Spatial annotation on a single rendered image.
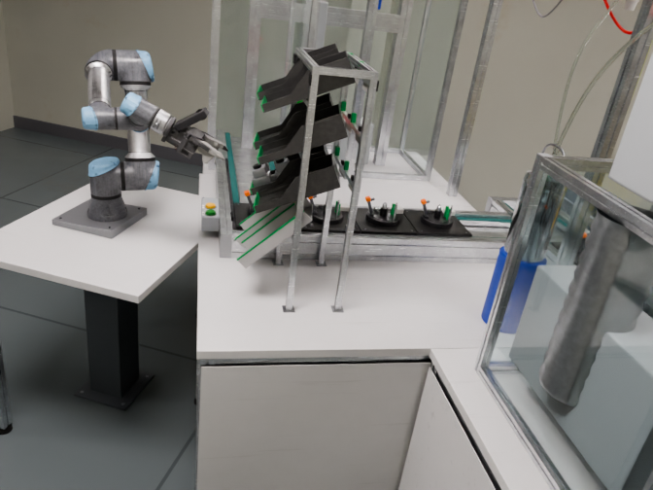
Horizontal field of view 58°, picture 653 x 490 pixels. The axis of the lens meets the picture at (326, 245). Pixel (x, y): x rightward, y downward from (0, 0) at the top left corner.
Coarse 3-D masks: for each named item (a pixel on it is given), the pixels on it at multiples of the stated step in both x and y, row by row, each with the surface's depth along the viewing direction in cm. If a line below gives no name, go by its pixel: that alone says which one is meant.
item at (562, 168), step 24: (552, 168) 143; (576, 168) 150; (600, 168) 152; (528, 192) 153; (576, 192) 134; (600, 192) 126; (528, 216) 154; (624, 216) 119; (648, 240) 112; (504, 264) 164; (504, 288) 164; (480, 360) 176; (504, 408) 162; (552, 480) 140; (648, 480) 110
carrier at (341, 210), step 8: (336, 200) 242; (320, 208) 245; (336, 208) 242; (344, 208) 250; (312, 216) 238; (320, 216) 238; (336, 216) 236; (344, 216) 246; (320, 224) 236; (336, 224) 238; (344, 224) 239; (344, 232) 234; (360, 232) 235
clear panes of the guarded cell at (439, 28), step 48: (240, 0) 321; (288, 0) 325; (336, 0) 330; (384, 0) 335; (432, 0) 334; (240, 48) 332; (384, 48) 347; (432, 48) 332; (240, 96) 344; (336, 96) 355; (432, 96) 330
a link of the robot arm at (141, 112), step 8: (128, 96) 186; (136, 96) 187; (128, 104) 186; (136, 104) 186; (144, 104) 187; (152, 104) 189; (128, 112) 187; (136, 112) 186; (144, 112) 187; (152, 112) 187; (136, 120) 189; (144, 120) 188; (152, 120) 188
